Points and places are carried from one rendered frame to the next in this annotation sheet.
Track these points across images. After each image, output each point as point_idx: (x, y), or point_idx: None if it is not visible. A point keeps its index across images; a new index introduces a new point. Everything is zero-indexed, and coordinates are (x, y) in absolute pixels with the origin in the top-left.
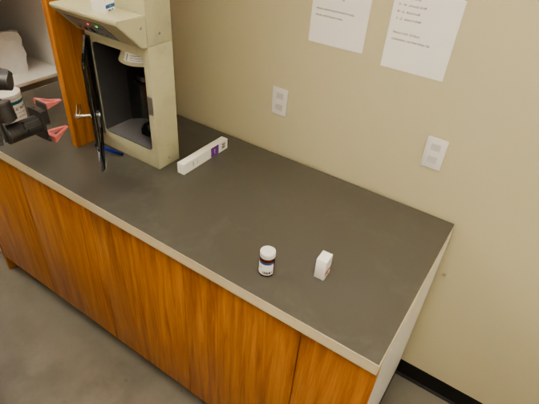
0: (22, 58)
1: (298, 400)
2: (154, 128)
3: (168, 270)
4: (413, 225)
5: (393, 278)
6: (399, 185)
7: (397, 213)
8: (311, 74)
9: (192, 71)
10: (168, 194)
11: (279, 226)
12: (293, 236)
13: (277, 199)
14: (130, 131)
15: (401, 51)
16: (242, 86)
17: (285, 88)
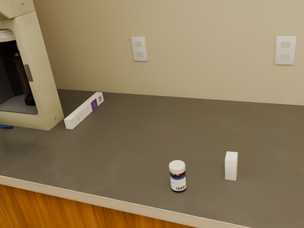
0: None
1: None
2: (36, 92)
3: (80, 217)
4: (287, 116)
5: (296, 161)
6: (260, 89)
7: (268, 111)
8: (161, 16)
9: (58, 47)
10: (63, 147)
11: (173, 146)
12: (190, 151)
13: (162, 126)
14: (15, 105)
15: None
16: (104, 46)
17: (141, 36)
